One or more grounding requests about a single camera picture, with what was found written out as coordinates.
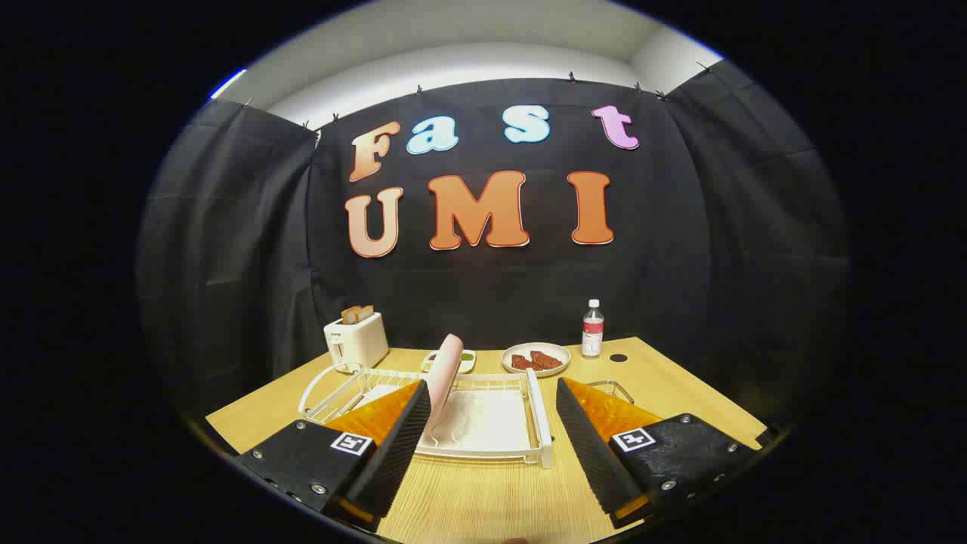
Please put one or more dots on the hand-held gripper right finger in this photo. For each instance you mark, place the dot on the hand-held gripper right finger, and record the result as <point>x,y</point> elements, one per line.
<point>593,453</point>

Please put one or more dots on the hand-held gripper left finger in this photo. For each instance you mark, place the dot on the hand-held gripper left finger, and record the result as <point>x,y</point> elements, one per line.
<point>393,453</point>

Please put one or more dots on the pink plate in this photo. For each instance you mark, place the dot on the pink plate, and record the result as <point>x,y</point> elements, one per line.
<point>446,370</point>

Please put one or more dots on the white round plate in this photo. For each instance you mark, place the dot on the white round plate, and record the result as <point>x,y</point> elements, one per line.
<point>557,350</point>

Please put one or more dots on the white divided condiment dish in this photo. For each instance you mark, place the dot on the white divided condiment dish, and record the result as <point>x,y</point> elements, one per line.
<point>468,360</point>

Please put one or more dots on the white toaster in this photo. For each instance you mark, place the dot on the white toaster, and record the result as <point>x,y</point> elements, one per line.
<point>359,344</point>

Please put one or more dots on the clear bottle with red label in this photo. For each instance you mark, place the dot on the clear bottle with red label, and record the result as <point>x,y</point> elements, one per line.
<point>593,332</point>

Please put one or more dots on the brown bread slice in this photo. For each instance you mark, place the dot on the brown bread slice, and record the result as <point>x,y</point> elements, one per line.
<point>367,312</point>
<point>350,316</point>

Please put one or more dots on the black backdrop cloth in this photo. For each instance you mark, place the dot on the black backdrop cloth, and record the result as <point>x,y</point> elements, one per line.
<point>491,287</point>

